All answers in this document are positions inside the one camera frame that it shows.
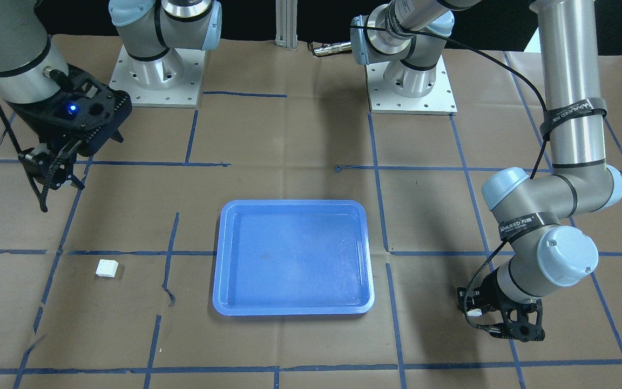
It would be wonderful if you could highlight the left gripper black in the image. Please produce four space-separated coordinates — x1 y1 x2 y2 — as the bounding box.
457 270 545 342

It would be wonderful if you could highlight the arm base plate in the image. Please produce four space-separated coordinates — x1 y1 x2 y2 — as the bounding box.
110 47 207 109
365 56 458 115

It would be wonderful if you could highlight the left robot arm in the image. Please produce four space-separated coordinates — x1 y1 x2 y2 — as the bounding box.
350 1 622 342

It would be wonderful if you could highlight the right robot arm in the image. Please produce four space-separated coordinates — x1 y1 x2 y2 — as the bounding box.
0 1 222 212

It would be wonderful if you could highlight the blue plastic tray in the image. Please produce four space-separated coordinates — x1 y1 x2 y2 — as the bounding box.
212 199 375 316

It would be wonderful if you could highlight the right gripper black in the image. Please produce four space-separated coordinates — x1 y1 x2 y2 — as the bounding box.
13 65 132 212

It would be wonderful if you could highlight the metal connector plug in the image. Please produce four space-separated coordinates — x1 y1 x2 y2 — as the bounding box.
309 42 352 57

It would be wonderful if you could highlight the white block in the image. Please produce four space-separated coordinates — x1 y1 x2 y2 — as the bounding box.
95 259 119 278
466 308 483 317

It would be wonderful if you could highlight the aluminium frame post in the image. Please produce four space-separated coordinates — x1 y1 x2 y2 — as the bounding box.
274 0 298 51

